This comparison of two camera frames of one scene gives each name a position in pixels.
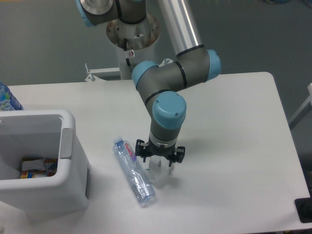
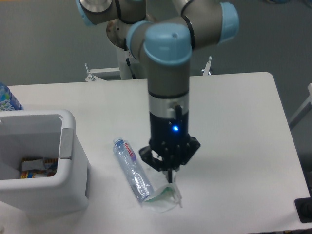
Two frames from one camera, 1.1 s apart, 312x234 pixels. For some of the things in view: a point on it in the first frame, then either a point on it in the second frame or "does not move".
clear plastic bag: x=159 y=170 → x=165 y=199
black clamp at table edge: x=303 y=207 does not move
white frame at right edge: x=303 y=109 does not move
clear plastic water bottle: x=133 y=170 does not move
